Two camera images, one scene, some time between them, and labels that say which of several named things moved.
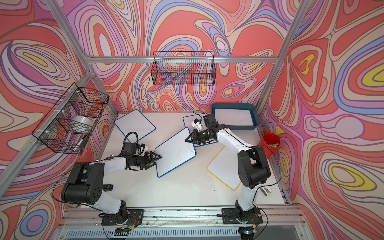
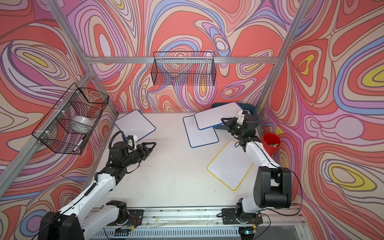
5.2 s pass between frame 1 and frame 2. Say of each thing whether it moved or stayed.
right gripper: moved
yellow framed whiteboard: stayed
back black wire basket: stayed
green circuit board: stayed
